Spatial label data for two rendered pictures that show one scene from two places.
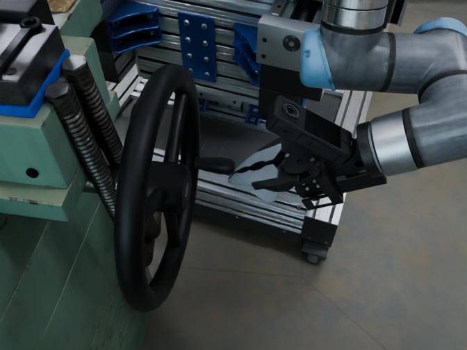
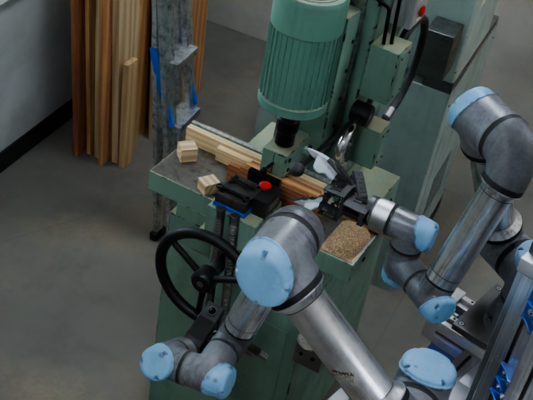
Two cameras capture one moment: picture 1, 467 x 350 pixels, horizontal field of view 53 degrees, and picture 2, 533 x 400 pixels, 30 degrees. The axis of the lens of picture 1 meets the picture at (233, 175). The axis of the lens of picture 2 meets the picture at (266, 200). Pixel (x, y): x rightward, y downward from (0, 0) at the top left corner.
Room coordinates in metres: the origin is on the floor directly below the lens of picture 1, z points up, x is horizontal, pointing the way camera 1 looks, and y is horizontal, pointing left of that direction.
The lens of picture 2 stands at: (0.89, -1.66, 2.46)
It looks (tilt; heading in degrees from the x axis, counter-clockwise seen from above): 37 degrees down; 104
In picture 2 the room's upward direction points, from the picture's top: 11 degrees clockwise
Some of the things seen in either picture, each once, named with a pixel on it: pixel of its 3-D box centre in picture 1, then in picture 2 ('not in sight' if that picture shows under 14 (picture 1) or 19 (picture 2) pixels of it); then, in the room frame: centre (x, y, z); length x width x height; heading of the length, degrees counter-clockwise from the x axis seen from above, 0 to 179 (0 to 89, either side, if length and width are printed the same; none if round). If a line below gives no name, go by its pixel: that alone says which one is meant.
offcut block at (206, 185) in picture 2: not in sight; (208, 185); (0.25, 0.30, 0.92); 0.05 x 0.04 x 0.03; 53
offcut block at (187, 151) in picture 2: not in sight; (187, 151); (0.14, 0.40, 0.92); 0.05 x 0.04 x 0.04; 39
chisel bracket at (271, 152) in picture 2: not in sight; (285, 153); (0.40, 0.44, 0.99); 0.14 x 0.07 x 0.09; 81
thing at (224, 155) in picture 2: not in sight; (307, 192); (0.48, 0.40, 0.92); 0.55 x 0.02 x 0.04; 171
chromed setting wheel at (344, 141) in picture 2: not in sight; (347, 144); (0.54, 0.53, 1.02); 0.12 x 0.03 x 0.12; 81
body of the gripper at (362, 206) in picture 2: not in sight; (348, 201); (0.63, 0.19, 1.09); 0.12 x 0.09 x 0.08; 171
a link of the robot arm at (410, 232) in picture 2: not in sight; (412, 229); (0.78, 0.17, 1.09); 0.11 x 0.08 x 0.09; 171
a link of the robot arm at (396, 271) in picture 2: not in sight; (404, 267); (0.79, 0.16, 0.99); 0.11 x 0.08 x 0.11; 136
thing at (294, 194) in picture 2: not in sight; (272, 193); (0.41, 0.33, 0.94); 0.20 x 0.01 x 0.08; 171
